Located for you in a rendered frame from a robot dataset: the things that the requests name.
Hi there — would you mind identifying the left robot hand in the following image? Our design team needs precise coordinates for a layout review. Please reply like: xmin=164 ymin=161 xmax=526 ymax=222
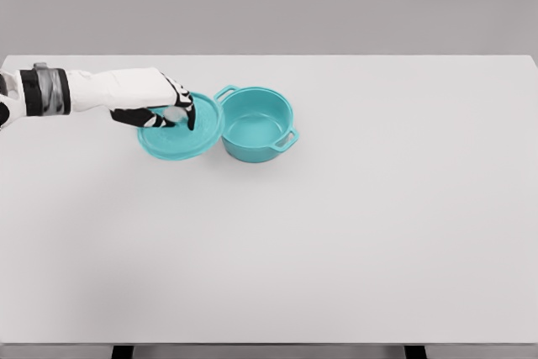
xmin=107 ymin=66 xmax=197 ymax=132

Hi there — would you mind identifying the teal pot with handles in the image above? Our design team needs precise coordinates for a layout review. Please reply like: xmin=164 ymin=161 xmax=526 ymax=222
xmin=214 ymin=84 xmax=301 ymax=164

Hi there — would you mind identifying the teal pot lid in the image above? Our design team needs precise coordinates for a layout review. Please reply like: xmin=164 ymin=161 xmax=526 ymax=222
xmin=137 ymin=90 xmax=224 ymax=162

